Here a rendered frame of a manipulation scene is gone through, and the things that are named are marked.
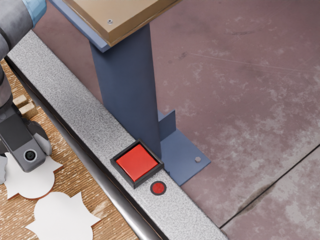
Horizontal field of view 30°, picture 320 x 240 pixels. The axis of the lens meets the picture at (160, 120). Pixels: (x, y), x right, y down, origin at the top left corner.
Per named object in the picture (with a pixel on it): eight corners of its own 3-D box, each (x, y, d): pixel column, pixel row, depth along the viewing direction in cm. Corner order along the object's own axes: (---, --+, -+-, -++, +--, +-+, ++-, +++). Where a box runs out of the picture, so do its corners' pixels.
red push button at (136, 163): (140, 146, 119) (139, 143, 118) (158, 166, 117) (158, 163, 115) (115, 164, 117) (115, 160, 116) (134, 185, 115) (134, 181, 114)
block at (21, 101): (26, 100, 124) (23, 93, 122) (30, 106, 123) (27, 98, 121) (1, 114, 123) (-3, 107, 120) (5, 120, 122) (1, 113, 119)
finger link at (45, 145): (48, 128, 119) (20, 112, 111) (63, 147, 116) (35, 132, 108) (38, 139, 119) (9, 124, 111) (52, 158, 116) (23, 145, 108)
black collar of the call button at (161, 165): (140, 142, 120) (140, 137, 118) (164, 167, 116) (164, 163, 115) (110, 163, 117) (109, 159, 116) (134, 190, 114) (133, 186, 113)
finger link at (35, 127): (50, 129, 112) (22, 113, 105) (54, 134, 111) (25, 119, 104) (33, 147, 112) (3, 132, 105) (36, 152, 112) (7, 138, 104)
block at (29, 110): (35, 107, 123) (31, 100, 121) (39, 114, 122) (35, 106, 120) (9, 122, 121) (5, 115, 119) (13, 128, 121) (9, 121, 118)
